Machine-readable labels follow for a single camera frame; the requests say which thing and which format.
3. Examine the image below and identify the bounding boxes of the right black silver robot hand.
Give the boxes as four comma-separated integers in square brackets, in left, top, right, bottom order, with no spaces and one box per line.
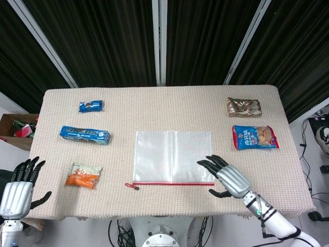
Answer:
[196,154,252,199]

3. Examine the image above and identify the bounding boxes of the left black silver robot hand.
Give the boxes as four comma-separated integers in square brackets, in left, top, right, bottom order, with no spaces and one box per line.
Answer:
[0,156,52,221]

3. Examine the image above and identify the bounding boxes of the clear zipper pouch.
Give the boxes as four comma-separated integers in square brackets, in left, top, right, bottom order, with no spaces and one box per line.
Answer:
[132,130,215,186]

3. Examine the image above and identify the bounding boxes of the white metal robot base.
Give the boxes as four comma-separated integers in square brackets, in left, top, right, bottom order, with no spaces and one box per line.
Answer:
[130,216,196,247]

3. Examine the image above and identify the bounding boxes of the blue red biscuit packet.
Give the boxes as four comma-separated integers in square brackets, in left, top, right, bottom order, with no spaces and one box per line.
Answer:
[232,125,280,151]

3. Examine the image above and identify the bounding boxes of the brown cardboard box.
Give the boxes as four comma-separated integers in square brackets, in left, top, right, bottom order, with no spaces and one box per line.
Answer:
[0,113,40,151]

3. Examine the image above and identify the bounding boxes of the orange white snack packet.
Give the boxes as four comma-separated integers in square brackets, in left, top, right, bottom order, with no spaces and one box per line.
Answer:
[64,162,103,190]

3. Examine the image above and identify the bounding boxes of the gold brown snack packet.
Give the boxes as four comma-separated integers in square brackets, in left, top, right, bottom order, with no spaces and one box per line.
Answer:
[226,97,263,118]

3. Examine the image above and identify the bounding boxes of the long blue Oreo box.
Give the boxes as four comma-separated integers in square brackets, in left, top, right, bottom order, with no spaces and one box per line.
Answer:
[59,125,112,146]

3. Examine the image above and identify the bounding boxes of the black caster wheel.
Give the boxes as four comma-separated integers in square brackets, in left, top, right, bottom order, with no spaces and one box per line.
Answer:
[307,210,329,222]

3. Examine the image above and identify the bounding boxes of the beige woven tablecloth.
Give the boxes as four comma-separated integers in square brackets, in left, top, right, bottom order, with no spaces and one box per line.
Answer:
[15,84,317,222]

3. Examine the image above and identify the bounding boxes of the black white shoe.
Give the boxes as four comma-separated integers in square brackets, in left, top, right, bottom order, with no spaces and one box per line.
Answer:
[315,126,329,158]

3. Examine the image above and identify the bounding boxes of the white side table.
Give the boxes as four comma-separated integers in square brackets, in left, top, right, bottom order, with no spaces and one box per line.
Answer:
[289,103,329,125]

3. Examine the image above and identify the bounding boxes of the small blue Oreo packet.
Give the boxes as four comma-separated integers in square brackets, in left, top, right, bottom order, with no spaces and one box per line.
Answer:
[78,100,105,113]

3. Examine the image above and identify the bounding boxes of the black curtain panel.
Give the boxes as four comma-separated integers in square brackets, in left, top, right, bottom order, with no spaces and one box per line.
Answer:
[166,0,261,86]
[229,0,329,124]
[0,0,70,114]
[22,0,157,89]

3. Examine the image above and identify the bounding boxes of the black cable bundle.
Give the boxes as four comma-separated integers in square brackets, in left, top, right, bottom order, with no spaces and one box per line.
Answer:
[196,216,214,247]
[107,218,136,247]

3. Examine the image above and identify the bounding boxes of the thin black cables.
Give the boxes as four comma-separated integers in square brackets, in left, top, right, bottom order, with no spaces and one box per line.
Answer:
[299,118,329,206]

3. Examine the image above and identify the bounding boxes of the white frame post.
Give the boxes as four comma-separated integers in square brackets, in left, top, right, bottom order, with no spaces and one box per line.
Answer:
[151,0,168,86]
[223,0,272,85]
[7,0,79,89]

